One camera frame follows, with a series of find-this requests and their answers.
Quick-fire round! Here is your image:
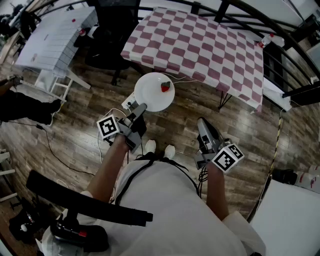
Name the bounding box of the white round plate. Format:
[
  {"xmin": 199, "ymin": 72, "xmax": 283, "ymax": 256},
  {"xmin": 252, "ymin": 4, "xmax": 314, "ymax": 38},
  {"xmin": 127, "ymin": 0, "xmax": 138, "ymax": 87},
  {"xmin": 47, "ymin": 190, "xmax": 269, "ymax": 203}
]
[{"xmin": 134, "ymin": 72, "xmax": 176, "ymax": 113}]

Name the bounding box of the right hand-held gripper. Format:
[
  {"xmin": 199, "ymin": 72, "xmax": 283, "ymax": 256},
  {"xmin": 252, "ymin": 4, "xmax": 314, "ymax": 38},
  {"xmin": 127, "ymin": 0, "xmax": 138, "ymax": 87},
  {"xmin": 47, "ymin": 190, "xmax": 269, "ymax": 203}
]
[{"xmin": 194, "ymin": 116, "xmax": 245, "ymax": 174}]

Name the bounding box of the person's right forearm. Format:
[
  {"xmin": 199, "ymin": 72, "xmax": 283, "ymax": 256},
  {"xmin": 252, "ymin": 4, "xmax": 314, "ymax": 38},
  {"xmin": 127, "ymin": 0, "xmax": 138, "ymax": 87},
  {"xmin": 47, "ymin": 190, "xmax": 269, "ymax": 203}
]
[{"xmin": 205, "ymin": 161, "xmax": 230, "ymax": 222}]

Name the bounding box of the white grid-pattern table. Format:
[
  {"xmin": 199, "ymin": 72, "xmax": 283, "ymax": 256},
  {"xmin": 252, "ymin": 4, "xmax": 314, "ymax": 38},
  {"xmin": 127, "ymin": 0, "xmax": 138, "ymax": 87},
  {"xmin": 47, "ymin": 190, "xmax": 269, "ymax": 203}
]
[{"xmin": 13, "ymin": 6, "xmax": 98, "ymax": 101}]

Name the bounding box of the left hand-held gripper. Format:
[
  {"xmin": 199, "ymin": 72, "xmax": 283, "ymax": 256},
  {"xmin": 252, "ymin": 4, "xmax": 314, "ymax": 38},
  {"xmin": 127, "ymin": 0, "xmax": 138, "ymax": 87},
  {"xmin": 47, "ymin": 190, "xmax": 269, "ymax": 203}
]
[{"xmin": 96, "ymin": 102, "xmax": 148, "ymax": 155}]

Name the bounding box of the black cord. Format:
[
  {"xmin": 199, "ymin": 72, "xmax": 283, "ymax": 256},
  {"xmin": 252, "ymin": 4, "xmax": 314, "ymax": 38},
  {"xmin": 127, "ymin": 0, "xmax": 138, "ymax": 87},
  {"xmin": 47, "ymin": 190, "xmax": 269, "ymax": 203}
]
[{"xmin": 114, "ymin": 151, "xmax": 202, "ymax": 206}]

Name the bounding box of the white power strip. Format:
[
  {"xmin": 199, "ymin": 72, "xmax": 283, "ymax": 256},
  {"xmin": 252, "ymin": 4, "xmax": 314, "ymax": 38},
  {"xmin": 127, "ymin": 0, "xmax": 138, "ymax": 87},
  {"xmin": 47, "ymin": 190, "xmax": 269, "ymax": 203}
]
[{"xmin": 121, "ymin": 93, "xmax": 138, "ymax": 111}]

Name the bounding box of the person's right white shoe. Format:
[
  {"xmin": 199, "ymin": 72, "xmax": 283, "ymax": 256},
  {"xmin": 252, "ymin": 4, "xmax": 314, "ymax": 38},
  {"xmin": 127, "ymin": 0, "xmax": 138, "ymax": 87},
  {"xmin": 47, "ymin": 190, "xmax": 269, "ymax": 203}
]
[{"xmin": 163, "ymin": 144, "xmax": 176, "ymax": 160}]

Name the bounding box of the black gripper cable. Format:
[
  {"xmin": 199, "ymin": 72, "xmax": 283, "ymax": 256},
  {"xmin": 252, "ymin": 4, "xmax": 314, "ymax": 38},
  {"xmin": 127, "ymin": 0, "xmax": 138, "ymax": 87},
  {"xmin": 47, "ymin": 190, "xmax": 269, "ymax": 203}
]
[{"xmin": 198, "ymin": 166, "xmax": 210, "ymax": 187}]

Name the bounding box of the white metal rack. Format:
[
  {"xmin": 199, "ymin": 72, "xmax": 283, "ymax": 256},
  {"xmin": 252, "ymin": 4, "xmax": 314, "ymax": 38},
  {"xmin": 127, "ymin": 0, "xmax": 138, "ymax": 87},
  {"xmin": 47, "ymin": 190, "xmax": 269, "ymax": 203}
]
[{"xmin": 0, "ymin": 148, "xmax": 18, "ymax": 203}]

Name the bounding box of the clear bottle red label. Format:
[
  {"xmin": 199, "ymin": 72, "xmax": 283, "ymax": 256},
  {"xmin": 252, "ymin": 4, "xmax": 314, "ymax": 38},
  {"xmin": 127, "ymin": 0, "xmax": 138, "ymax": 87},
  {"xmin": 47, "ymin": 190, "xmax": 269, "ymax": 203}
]
[
  {"xmin": 71, "ymin": 17, "xmax": 88, "ymax": 38},
  {"xmin": 257, "ymin": 32, "xmax": 286, "ymax": 49}
]

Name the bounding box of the person's left forearm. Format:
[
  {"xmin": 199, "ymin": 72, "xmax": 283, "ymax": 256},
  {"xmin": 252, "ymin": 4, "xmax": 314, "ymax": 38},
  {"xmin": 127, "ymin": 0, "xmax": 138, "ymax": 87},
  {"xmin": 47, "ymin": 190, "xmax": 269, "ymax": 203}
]
[{"xmin": 86, "ymin": 134, "xmax": 132, "ymax": 201}]

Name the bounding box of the person's white shirt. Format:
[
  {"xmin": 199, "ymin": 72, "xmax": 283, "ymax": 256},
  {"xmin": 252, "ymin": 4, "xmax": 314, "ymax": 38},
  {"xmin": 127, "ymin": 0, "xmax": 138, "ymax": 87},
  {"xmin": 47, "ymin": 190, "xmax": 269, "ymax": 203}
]
[{"xmin": 41, "ymin": 152, "xmax": 267, "ymax": 256}]

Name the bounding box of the white cable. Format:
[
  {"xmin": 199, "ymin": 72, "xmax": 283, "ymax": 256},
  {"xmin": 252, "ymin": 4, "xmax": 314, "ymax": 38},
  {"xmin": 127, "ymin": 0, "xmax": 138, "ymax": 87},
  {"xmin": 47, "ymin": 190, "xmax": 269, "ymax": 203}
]
[{"xmin": 96, "ymin": 107, "xmax": 127, "ymax": 163}]

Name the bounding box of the black equipment bag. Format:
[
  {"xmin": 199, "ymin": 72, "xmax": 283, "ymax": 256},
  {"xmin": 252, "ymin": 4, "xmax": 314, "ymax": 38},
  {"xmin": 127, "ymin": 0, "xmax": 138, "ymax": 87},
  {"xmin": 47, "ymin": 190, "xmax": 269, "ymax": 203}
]
[{"xmin": 8, "ymin": 197, "xmax": 51, "ymax": 245}]

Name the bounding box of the black monitor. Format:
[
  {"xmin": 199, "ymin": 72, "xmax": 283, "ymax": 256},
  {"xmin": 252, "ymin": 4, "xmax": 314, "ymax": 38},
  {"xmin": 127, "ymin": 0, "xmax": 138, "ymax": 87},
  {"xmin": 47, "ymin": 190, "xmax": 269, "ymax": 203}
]
[{"xmin": 25, "ymin": 169, "xmax": 154, "ymax": 228}]

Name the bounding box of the person's white shoe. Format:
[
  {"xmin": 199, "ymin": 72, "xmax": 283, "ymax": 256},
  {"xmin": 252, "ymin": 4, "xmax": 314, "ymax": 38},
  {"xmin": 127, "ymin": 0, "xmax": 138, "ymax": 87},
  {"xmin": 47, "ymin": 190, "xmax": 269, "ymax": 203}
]
[
  {"xmin": 144, "ymin": 139, "xmax": 157, "ymax": 153},
  {"xmin": 163, "ymin": 144, "xmax": 176, "ymax": 160}
]

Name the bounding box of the yellow-black striped cable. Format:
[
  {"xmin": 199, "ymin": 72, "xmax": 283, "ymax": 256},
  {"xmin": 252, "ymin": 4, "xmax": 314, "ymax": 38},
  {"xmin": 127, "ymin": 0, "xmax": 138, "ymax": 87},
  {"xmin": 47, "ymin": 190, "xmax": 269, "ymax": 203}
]
[{"xmin": 247, "ymin": 111, "xmax": 283, "ymax": 223}]

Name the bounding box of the black floor cable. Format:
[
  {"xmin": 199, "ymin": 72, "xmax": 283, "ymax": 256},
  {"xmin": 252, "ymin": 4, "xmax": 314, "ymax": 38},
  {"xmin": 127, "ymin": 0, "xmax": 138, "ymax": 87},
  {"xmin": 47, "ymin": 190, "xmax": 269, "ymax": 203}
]
[{"xmin": 0, "ymin": 119, "xmax": 97, "ymax": 176}]

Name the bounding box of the red white checkered table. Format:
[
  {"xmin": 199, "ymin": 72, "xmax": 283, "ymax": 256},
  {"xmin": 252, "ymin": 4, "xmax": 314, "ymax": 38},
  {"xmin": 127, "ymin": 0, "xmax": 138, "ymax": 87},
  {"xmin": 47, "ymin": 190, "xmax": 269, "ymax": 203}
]
[{"xmin": 120, "ymin": 6, "xmax": 265, "ymax": 112}]

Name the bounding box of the black office chair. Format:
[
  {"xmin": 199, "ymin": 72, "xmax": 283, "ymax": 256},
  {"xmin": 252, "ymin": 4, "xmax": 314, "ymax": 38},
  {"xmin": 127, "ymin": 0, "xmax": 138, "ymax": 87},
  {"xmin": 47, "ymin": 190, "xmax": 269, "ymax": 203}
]
[{"xmin": 84, "ymin": 0, "xmax": 141, "ymax": 87}]

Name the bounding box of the person's left white shoe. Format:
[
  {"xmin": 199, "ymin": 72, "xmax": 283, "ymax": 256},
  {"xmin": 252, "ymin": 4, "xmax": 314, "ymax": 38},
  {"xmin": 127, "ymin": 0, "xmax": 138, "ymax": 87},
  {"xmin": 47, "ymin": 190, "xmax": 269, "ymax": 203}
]
[{"xmin": 144, "ymin": 139, "xmax": 157, "ymax": 153}]

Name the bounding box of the plain white table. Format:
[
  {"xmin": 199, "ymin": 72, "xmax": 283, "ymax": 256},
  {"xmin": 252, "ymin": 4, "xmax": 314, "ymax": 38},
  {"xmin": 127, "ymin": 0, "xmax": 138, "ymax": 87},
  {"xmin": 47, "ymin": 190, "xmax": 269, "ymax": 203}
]
[{"xmin": 249, "ymin": 178, "xmax": 320, "ymax": 256}]

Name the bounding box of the black mount base red button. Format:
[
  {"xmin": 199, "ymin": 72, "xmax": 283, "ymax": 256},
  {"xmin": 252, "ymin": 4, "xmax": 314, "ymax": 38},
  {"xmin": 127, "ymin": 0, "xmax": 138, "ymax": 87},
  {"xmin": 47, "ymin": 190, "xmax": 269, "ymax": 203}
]
[{"xmin": 49, "ymin": 209, "xmax": 111, "ymax": 253}]

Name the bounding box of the white board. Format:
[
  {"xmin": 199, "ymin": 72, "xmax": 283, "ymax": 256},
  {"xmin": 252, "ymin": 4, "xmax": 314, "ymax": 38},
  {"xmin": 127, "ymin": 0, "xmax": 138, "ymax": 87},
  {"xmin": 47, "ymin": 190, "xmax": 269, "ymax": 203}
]
[{"xmin": 262, "ymin": 77, "xmax": 293, "ymax": 113}]

